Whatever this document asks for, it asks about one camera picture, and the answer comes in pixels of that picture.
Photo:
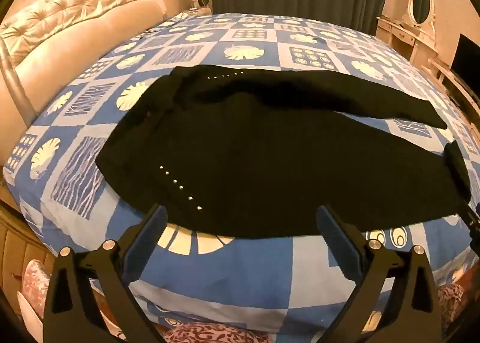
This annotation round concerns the white vanity table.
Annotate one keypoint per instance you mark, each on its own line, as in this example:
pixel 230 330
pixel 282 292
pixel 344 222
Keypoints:
pixel 403 37

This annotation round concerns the beige tufted headboard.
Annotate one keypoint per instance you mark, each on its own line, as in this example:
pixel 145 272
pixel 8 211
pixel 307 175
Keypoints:
pixel 86 20

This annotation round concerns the black pants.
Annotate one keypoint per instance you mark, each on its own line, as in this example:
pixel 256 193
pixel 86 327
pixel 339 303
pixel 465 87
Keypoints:
pixel 262 163

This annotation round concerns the black television screen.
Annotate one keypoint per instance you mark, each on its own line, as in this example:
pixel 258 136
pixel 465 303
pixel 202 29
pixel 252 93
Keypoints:
pixel 468 58

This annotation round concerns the oval white-framed mirror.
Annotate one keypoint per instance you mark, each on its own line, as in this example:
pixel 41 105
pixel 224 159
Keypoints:
pixel 420 4

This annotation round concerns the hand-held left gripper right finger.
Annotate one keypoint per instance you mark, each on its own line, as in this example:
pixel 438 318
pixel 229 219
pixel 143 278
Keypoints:
pixel 335 240

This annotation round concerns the white television cabinet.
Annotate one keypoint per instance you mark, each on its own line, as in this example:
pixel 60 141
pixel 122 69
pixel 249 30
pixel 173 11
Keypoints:
pixel 450 80

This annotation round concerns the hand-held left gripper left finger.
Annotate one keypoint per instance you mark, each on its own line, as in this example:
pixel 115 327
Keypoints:
pixel 150 240

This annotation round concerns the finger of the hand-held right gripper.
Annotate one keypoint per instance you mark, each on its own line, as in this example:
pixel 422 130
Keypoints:
pixel 457 168

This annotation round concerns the blue patterned bed sheet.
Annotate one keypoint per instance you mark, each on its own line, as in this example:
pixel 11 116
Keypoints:
pixel 232 43

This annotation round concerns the beige padded bed frame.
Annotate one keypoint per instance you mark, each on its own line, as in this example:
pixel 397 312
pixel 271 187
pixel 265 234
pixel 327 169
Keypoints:
pixel 18 245

